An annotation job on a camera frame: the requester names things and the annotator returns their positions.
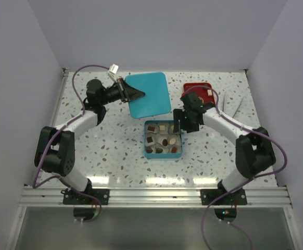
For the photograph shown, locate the aluminium mounting rail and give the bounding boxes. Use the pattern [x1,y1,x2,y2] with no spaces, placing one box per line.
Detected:
[19,186,292,208]

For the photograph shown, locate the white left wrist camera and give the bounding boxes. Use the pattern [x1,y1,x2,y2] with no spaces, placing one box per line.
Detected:
[107,64,119,82]

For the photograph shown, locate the purple cable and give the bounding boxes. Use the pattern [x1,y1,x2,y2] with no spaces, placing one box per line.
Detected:
[32,64,110,189]
[200,85,288,250]

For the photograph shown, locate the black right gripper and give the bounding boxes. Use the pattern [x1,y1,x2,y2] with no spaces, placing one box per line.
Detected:
[173,108,199,133]

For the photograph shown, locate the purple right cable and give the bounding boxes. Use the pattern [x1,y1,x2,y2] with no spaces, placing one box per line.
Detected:
[200,85,288,250]

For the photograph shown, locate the brown fluted cup chocolate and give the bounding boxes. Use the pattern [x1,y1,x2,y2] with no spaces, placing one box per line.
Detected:
[162,139,168,146]

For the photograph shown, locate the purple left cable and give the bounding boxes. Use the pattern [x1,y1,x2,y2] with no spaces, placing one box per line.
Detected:
[32,64,110,189]

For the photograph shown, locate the red lacquer tray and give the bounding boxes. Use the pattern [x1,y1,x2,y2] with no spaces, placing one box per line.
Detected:
[183,82,215,104]

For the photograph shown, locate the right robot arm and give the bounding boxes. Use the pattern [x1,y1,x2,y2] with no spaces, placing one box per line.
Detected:
[173,92,276,205]

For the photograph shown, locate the metal tongs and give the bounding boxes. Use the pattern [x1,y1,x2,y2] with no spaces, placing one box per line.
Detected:
[221,92,245,118]

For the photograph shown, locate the teal tin box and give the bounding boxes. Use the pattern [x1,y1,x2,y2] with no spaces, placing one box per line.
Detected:
[144,120,183,159]

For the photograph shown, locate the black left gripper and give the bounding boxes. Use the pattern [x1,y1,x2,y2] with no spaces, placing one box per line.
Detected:
[99,78,145,106]

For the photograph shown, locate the teal tin lid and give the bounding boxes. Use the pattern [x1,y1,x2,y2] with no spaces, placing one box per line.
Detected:
[125,72,171,119]

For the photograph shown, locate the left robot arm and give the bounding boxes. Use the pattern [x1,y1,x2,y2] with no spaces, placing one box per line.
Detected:
[32,78,145,205]

